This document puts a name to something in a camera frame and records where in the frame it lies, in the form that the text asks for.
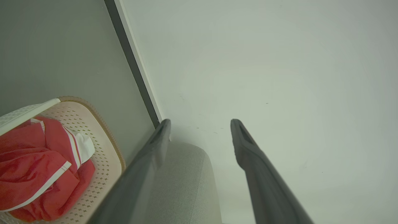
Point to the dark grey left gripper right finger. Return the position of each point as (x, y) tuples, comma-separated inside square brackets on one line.
[(264, 186)]

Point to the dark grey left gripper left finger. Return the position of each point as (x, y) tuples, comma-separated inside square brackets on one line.
[(133, 189)]

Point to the red jersey with white cuffs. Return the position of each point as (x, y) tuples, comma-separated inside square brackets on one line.
[(56, 137)]

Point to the red shorts with wide white stripe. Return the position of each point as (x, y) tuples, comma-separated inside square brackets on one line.
[(28, 174)]

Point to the grey fabric sofa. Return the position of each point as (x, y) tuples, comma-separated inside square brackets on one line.
[(186, 186)]

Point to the cream perforated plastic laundry basket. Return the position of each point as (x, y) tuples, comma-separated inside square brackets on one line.
[(102, 168)]

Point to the white and black baseboard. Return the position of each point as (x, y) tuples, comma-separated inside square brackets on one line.
[(133, 62)]

